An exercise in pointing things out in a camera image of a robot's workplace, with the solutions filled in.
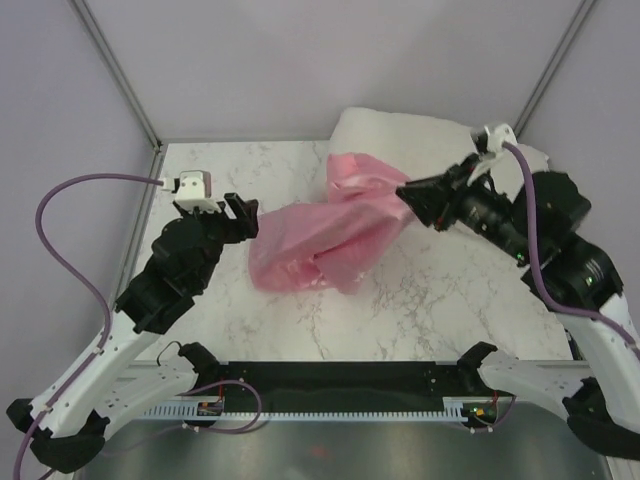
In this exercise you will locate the left aluminium frame post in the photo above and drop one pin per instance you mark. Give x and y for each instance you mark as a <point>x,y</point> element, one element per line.
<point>90,24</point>

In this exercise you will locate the white pillow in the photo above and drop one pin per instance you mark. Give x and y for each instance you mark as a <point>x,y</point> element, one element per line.
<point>418,146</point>

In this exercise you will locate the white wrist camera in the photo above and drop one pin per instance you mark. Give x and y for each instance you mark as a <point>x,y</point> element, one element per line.
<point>190,189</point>
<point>488,141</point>

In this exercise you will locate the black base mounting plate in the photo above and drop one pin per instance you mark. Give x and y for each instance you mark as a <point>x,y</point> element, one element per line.
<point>336,385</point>

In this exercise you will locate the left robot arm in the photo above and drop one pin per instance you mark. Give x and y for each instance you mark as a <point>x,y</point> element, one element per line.
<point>68,425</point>

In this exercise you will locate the aluminium front rail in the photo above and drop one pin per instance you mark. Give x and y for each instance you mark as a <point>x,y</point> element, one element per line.
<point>143,370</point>

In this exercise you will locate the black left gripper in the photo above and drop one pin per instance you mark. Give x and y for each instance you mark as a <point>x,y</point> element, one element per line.
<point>242,228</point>

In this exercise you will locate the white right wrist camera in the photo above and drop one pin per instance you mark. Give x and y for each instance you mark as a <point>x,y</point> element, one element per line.
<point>488,141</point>

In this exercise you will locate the pink satin pillowcase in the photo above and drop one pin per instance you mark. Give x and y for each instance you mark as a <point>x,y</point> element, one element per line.
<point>331,244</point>

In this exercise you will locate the aluminium frame post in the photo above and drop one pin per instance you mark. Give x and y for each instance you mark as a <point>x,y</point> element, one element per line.
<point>90,24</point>
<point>581,16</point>

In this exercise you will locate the white slotted cable duct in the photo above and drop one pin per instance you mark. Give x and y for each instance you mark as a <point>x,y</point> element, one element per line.
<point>447,410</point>

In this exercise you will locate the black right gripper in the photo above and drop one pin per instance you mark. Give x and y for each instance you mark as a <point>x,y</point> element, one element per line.
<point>434,198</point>

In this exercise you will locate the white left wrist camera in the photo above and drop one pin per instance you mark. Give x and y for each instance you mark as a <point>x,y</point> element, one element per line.
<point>190,189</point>

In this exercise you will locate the right aluminium frame post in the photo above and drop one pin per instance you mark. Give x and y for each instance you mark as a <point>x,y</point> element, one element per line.
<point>581,16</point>

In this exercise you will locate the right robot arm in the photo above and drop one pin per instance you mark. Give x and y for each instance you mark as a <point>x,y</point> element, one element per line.
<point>575,279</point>

